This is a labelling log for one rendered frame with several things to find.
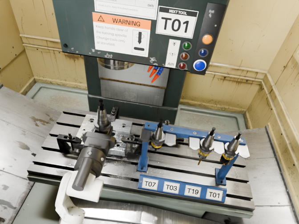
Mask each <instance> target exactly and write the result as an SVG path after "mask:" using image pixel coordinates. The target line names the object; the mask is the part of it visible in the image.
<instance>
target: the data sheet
mask: <svg viewBox="0 0 299 224"><path fill-rule="evenodd" d="M94 4H95V11H98V12H106V13H112V14H119V15H125V16H134V17H140V18H147V19H153V20H156V18H157V9H158V0H94Z"/></svg>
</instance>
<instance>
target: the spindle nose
mask: <svg viewBox="0 0 299 224"><path fill-rule="evenodd" d="M97 61H98V63H99V64H100V65H101V66H103V67H104V68H107V69H111V70H124V69H128V68H130V67H132V66H133V65H134V64H135V63H129V62H123V61H117V60H108V59H102V58H97Z"/></svg>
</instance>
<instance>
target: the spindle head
mask: <svg viewBox="0 0 299 224"><path fill-rule="evenodd" d="M52 2H53V8H54V12H55V17H56V22H57V28H58V33H59V38H60V42H61V48H62V52H64V53H70V54H76V55H82V56H90V57H96V58H102V59H108V60H117V61H123V62H129V63H135V64H143V65H149V66H155V67H161V68H170V67H165V65H166V58H167V52H168V46H169V40H170V39H172V40H180V41H181V42H180V46H179V51H178V57H177V62H176V66H175V68H170V69H176V70H180V69H179V68H178V64H179V63H180V62H185V63H186V64H187V68H186V69H185V70H184V71H188V72H190V70H191V66H192V62H193V58H194V54H195V50H196V47H197V43H198V39H199V35H200V31H201V27H202V23H203V19H204V15H205V12H206V7H207V4H208V2H209V3H216V4H224V5H227V6H226V9H225V12H224V16H223V19H222V22H221V25H220V28H219V32H218V35H217V38H216V41H215V44H214V48H215V45H216V43H217V40H218V36H219V33H220V30H221V27H222V24H223V21H224V18H225V14H226V11H227V8H228V5H229V2H230V0H158V9H159V6H165V7H172V8H180V9H187V10H193V11H198V17H197V20H196V25H195V28H194V33H193V37H192V39H191V38H185V37H179V36H171V35H164V34H158V33H156V27H157V20H158V9H157V18H156V20H153V19H147V18H140V17H134V16H125V15H119V14H112V13H106V12H98V11H95V4H94V0H52ZM93 12H95V13H101V14H108V15H114V16H122V17H129V18H135V19H142V20H150V21H151V27H150V36H149V50H148V57H145V56H137V55H130V54H124V53H118V52H110V51H104V50H98V49H95V38H94V27H93ZM185 41H190V42H191V43H192V48H191V49H190V50H188V51H186V50H184V49H183V48H182V44H183V43H184V42H185ZM214 48H213V51H212V53H211V57H210V60H209V63H208V66H207V69H208V67H209V65H210V61H211V58H212V55H213V52H214ZM182 52H188V53H189V55H190V57H189V59H188V60H185V61H184V60H181V59H180V54H181V53H182ZM207 69H206V70H207Z"/></svg>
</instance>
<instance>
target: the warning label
mask: <svg viewBox="0 0 299 224"><path fill-rule="evenodd" d="M93 27H94V38H95V49H98V50H104V51H110V52H118V53H124V54H130V55H137V56H145V57H148V50H149V40H150V27H151V21H150V20H142V19H135V18H129V17H122V16H114V15H108V14H101V13H95V12H93Z"/></svg>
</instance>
